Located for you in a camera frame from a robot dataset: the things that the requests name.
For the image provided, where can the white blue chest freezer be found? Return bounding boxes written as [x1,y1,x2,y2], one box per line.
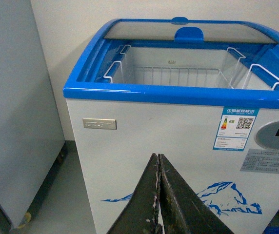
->
[63,19,279,234]

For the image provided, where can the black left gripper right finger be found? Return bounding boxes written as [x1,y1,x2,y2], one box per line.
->
[159,154,232,234]

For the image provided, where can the glass sliding freezer lid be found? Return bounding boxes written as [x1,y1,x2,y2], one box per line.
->
[104,19,276,44]

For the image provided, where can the white wire freezer basket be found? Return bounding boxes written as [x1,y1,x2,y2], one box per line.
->
[102,44,279,91]

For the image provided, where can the silver brand nameplate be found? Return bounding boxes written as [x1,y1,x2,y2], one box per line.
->
[82,118,117,130]

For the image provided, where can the blue energy label sticker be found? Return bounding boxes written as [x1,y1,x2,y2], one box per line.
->
[213,107,259,151]

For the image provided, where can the grey oval control panel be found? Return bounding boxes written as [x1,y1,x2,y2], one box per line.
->
[255,121,279,150]

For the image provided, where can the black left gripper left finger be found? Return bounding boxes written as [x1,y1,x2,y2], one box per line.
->
[108,154,159,234]

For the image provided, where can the grey instruction sticker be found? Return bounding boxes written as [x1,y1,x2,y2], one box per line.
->
[240,149,279,174]

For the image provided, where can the grey cabinet on casters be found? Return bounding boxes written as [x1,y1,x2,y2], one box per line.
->
[0,0,64,229]

